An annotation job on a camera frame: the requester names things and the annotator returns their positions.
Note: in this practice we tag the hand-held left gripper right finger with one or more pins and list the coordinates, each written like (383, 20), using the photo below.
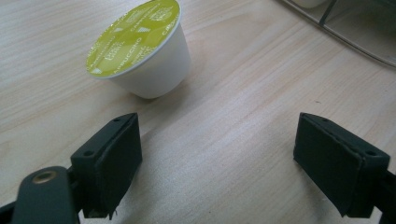
(336, 161)

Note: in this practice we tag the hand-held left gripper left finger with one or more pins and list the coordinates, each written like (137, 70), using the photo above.
(109, 161)

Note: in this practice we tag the green lid coffee capsule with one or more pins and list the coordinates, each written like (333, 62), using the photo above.
(155, 70)

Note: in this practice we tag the clear compartment box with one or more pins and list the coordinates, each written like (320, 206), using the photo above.
(358, 29)

